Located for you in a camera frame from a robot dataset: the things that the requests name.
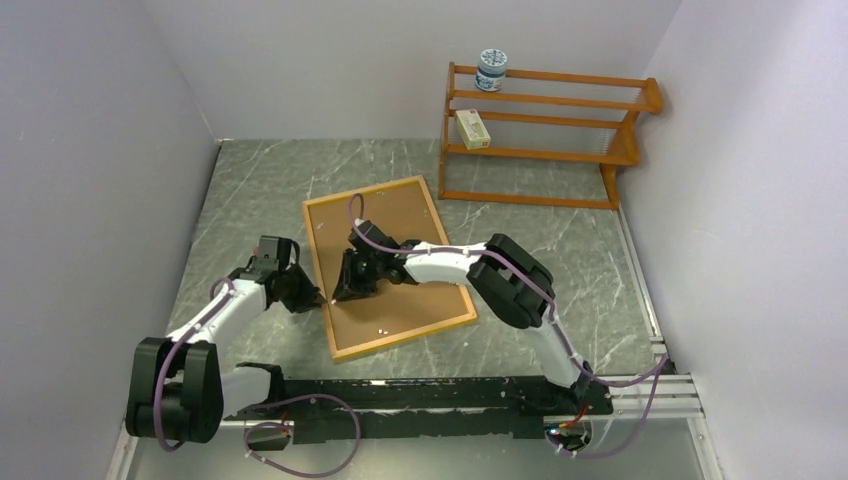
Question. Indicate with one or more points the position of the orange wooden shelf rack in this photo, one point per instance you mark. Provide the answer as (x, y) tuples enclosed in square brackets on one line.
[(554, 117)]

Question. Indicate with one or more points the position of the blue white jar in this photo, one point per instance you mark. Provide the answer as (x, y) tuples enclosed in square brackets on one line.
[(491, 70)]

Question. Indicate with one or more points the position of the yellow wooden photo frame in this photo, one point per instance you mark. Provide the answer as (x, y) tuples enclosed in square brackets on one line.
[(397, 338)]

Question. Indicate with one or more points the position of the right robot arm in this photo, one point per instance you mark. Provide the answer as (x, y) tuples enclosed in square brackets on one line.
[(516, 287)]

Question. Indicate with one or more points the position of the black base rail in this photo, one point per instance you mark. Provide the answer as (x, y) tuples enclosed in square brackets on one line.
[(518, 406)]

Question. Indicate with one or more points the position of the small white green box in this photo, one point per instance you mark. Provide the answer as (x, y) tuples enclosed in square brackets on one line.
[(472, 129)]

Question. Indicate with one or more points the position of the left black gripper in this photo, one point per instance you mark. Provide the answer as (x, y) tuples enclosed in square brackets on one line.
[(309, 293)]

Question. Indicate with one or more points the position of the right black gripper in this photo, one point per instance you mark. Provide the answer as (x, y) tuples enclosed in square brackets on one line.
[(348, 287)]

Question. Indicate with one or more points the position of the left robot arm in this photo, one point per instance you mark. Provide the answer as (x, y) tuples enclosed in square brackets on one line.
[(178, 393)]

